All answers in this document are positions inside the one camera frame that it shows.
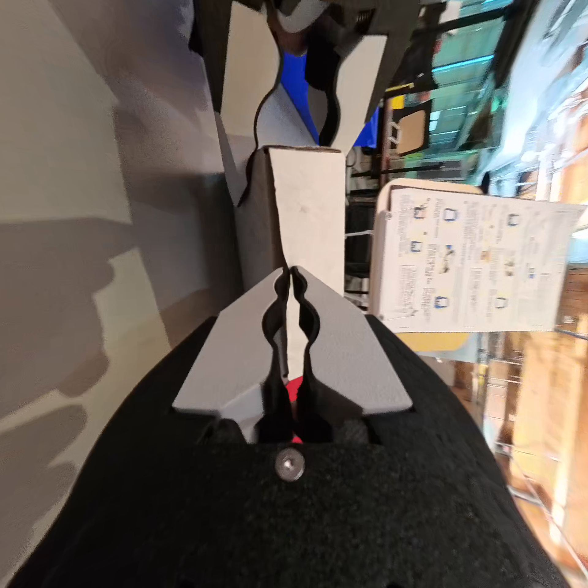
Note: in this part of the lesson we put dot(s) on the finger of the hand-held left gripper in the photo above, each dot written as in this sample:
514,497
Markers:
360,82
250,59

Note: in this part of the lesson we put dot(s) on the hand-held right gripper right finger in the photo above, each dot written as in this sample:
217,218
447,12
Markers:
358,363

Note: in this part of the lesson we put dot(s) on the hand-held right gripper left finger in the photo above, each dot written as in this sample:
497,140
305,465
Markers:
225,363

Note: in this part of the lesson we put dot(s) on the blue plastic bin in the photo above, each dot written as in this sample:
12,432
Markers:
298,92

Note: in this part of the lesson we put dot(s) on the white cardboard mailer box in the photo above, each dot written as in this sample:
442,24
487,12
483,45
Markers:
307,220

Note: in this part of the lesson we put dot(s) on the grey desk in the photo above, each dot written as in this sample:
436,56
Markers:
69,138

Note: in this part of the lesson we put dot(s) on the brown square panel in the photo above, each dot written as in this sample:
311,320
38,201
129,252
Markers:
411,133

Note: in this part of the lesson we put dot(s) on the printed instruction sheet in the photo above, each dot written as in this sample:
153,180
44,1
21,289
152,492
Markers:
482,257

